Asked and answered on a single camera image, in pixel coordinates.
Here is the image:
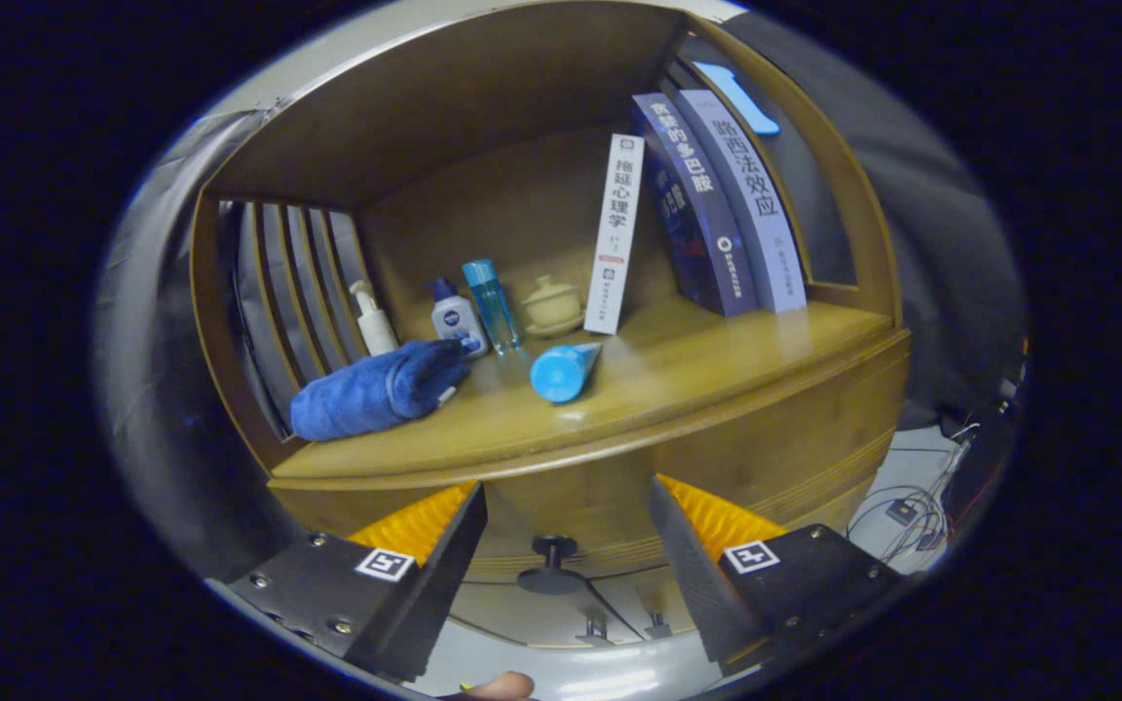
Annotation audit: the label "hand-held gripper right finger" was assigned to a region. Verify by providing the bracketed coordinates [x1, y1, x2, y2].
[649, 474, 903, 675]

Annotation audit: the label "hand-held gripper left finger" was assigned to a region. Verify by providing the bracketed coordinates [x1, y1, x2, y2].
[206, 479, 489, 683]

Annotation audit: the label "black drawer knob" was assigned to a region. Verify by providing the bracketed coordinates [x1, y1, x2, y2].
[517, 535, 586, 597]

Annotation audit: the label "light blue squeeze tube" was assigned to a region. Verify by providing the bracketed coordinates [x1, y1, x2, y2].
[530, 342, 604, 404]

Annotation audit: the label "wooden countertop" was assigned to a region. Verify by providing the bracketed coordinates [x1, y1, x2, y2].
[269, 297, 913, 483]

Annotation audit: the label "wooden cabinet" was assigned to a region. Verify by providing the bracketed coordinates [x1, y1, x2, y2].
[189, 0, 913, 649]

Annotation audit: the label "blue folded towel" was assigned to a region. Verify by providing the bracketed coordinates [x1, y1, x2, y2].
[290, 339, 472, 442]

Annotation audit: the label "white pump bottle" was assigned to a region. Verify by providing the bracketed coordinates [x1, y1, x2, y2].
[349, 280, 400, 357]

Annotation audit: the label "white bottle blue cap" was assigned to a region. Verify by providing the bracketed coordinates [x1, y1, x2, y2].
[430, 277, 487, 359]

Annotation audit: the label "clear blue bottle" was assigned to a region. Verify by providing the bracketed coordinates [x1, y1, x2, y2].
[462, 258, 524, 355]

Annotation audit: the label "beige lidded teacup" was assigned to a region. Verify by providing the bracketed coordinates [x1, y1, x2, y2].
[520, 275, 586, 339]

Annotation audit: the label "white book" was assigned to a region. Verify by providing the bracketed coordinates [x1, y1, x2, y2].
[583, 133, 646, 335]

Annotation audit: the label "dark blue book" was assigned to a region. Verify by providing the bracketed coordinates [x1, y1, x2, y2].
[631, 92, 759, 318]

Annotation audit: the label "pale lavender book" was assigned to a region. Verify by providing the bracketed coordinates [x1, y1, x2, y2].
[678, 89, 808, 314]

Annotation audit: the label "black floor cables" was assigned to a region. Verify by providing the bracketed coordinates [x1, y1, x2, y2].
[848, 419, 976, 568]

